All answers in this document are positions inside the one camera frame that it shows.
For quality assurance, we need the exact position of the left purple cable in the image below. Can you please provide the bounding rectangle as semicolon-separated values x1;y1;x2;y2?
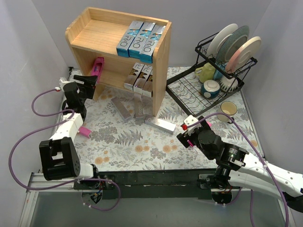
8;87;121;212

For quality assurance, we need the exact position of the green mug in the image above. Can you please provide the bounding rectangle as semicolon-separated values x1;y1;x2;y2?
194;63;216;83

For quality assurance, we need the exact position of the silver black gold toothpaste box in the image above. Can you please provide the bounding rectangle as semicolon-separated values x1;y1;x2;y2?
133;65;152;94

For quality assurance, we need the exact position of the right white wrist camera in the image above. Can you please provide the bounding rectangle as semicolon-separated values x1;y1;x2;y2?
181;115;201;131

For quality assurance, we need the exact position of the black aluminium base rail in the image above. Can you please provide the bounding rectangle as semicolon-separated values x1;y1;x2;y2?
26;169;285;206

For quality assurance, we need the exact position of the purple cable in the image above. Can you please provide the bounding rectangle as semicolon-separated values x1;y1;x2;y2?
189;112;289;227
8;87;121;212

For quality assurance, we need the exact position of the black wire dish rack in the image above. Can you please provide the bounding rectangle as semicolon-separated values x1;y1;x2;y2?
166;33;258;117

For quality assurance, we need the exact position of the wooden two-tier shelf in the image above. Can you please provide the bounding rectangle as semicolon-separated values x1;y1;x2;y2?
65;7;171;116

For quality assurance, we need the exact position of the silver Protect toothpaste box upright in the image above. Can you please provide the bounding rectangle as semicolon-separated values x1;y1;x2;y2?
134;93;144;121

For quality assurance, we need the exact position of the floral table mat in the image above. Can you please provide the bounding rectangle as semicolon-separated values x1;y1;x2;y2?
49;66;264;172

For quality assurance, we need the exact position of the black striped white bowl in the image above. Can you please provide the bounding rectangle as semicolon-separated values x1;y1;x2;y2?
219;76;238;93

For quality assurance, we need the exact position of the blue mug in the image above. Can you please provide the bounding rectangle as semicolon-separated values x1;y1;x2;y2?
213;63;226;80

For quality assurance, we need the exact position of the pink toothpaste box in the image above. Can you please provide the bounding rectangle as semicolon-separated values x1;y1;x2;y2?
187;121;212;147
79;126;91;138
90;57;105;84

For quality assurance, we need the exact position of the silver toothpaste box slanted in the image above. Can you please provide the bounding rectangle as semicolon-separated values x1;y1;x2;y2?
111;97;131;122

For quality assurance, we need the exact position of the white plate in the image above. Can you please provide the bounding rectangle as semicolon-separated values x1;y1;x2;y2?
206;24;238;58

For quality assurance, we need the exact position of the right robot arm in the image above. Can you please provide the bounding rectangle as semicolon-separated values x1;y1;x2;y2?
177;125;303;212

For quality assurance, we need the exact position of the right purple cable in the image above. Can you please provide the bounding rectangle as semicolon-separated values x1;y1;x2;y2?
189;112;289;227

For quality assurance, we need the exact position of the grey speckled plate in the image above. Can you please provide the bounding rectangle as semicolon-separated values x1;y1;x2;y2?
216;26;250;64

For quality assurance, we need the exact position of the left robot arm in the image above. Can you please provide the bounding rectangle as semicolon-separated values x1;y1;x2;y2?
39;75;101;189

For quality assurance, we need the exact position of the pink and cream plate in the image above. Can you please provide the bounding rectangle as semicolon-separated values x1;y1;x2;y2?
225;36;262;74

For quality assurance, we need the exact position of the teal spotted bowl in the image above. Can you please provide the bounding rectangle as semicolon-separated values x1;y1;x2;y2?
201;80;220;99

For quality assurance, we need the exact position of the cream enamel mug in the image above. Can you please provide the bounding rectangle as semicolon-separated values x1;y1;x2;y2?
217;101;238;124

